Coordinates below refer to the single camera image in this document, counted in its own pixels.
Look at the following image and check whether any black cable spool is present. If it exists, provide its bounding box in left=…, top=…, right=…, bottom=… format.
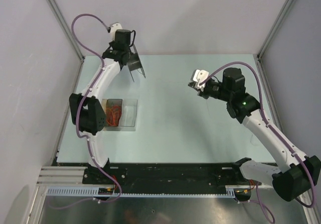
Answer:
left=127, top=44, right=146, bottom=81

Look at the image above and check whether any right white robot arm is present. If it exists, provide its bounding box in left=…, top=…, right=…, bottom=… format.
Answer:
left=188, top=67, right=320, bottom=201

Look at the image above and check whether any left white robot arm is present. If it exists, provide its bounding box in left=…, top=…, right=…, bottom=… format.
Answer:
left=69, top=23, right=145, bottom=184

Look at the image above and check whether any clear compartment tray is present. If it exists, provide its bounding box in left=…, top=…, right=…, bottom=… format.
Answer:
left=101, top=98, right=138, bottom=131

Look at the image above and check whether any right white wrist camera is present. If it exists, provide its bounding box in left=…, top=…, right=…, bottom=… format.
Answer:
left=191, top=69, right=209, bottom=90

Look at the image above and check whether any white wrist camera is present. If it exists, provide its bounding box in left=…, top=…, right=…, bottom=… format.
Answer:
left=191, top=69, right=209, bottom=90
left=108, top=22, right=122, bottom=34

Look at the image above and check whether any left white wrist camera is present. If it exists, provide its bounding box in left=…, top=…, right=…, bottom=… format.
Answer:
left=108, top=22, right=122, bottom=34

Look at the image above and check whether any right aluminium frame post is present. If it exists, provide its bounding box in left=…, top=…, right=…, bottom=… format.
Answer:
left=258, top=0, right=305, bottom=56

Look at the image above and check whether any aluminium frame post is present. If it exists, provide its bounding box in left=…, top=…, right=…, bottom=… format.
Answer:
left=46, top=0, right=84, bottom=60
left=258, top=0, right=305, bottom=56

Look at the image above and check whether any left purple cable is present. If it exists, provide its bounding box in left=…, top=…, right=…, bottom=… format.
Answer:
left=71, top=13, right=123, bottom=204

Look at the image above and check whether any orange thin cable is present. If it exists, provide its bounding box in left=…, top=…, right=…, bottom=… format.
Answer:
left=104, top=104, right=123, bottom=127

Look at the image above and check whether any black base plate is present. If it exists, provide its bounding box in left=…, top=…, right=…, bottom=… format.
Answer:
left=82, top=163, right=250, bottom=195

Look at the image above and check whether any left aluminium frame post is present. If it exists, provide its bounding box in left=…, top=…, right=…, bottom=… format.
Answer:
left=46, top=0, right=84, bottom=60

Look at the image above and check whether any aluminium front rail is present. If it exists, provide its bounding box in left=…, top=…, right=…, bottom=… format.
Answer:
left=37, top=166, right=86, bottom=186

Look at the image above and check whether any grey slotted cable duct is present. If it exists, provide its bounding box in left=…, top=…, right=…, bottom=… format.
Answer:
left=45, top=186, right=238, bottom=198

